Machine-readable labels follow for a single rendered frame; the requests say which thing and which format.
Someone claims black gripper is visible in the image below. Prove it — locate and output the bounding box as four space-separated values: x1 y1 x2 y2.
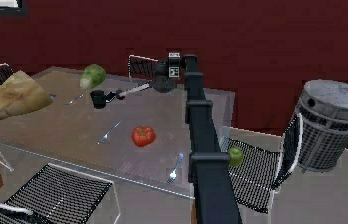
115 59 178 101

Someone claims black mug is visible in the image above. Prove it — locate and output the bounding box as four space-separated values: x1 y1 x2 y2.
89 89 117 110

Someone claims green lettuce head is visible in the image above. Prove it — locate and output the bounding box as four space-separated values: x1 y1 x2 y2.
79 63 107 90

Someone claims red tomato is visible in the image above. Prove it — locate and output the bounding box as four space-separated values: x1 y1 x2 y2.
130 125 157 148

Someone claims small silver spoon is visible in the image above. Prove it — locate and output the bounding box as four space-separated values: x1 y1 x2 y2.
64 93 86 106

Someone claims glass top table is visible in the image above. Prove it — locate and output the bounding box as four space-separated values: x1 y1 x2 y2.
0 65 237 201

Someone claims silver fork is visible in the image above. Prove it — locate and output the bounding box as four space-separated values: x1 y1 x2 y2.
166 152 185 185

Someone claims tan bread loaf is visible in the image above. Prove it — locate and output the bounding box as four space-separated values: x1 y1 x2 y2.
0 70 54 130

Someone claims green apple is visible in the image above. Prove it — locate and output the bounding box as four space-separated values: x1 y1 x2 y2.
227 146 245 167

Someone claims black framed window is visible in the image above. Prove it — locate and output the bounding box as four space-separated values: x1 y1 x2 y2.
0 0 29 16

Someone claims grey mesh trash bin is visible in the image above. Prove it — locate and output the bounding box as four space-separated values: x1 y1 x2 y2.
294 78 348 173

